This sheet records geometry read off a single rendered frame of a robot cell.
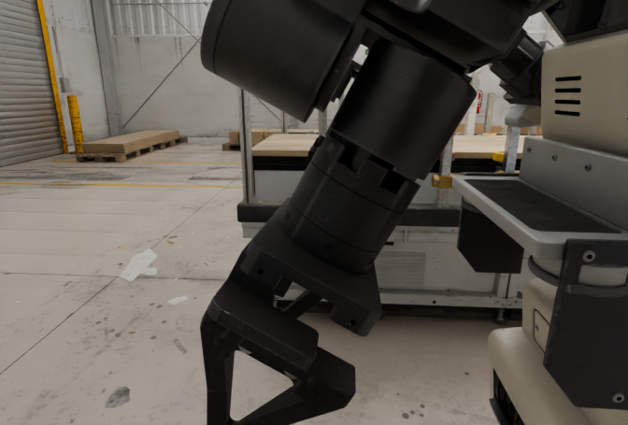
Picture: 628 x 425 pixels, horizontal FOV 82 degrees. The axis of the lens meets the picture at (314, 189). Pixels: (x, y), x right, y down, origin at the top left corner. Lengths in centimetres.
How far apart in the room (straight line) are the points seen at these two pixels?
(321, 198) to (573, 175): 35
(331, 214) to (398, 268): 178
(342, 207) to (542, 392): 45
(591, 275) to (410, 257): 159
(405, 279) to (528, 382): 143
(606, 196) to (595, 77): 13
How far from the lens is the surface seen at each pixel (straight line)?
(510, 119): 69
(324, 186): 17
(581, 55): 52
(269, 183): 176
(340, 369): 17
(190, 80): 930
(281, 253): 16
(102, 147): 736
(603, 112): 49
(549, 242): 35
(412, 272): 197
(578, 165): 47
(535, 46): 67
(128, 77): 995
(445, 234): 167
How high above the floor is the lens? 116
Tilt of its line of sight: 15 degrees down
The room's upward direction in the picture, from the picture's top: straight up
